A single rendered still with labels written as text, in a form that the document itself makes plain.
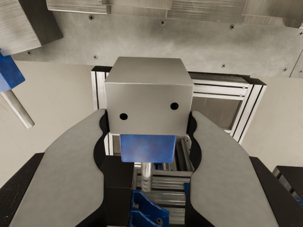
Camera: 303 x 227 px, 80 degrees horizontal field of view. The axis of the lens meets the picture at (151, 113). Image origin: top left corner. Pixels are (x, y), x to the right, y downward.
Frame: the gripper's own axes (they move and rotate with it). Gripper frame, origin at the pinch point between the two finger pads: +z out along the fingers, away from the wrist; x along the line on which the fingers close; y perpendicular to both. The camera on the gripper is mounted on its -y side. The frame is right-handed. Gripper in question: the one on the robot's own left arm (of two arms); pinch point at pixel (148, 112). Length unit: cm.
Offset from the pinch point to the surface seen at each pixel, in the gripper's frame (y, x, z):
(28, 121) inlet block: 7.3, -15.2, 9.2
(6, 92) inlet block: 3.2, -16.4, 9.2
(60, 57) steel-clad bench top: 0.6, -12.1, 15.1
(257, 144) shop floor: 83, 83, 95
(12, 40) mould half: -2.4, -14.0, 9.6
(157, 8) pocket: -5.7, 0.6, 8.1
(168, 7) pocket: -5.8, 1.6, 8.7
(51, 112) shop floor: 59, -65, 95
